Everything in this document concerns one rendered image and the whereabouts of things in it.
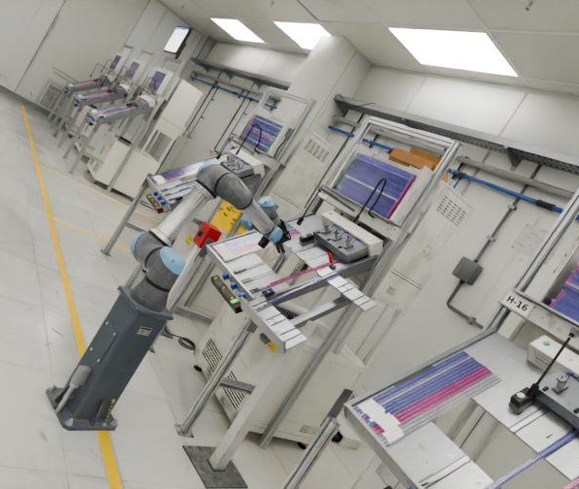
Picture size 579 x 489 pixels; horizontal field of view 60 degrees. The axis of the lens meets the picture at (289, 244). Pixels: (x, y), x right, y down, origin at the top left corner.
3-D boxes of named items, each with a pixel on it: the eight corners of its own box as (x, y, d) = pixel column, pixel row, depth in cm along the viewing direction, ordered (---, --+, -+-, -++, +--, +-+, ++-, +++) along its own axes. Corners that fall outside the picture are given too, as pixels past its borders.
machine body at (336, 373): (227, 437, 260) (291, 338, 254) (186, 361, 316) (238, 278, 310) (312, 454, 298) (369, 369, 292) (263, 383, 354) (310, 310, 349)
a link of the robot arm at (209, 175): (141, 265, 202) (231, 168, 211) (121, 246, 210) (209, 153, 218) (156, 277, 212) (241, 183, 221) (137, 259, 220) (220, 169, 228)
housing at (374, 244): (370, 268, 264) (369, 244, 258) (322, 234, 304) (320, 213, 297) (382, 263, 267) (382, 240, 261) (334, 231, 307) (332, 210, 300)
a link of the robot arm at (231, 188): (246, 179, 205) (288, 231, 246) (230, 168, 210) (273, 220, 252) (228, 201, 203) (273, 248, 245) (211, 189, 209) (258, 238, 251)
